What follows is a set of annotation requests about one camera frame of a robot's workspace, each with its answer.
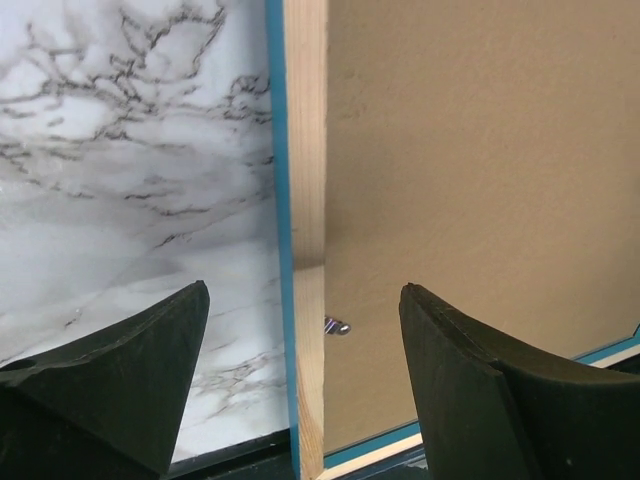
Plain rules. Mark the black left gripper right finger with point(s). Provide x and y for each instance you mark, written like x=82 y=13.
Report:
x=493 y=407

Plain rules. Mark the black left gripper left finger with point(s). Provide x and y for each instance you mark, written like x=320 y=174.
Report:
x=108 y=405

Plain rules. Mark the brown backing board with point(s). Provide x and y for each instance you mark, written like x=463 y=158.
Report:
x=488 y=151

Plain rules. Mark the blue wooden picture frame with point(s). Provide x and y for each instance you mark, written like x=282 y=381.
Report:
x=298 y=33

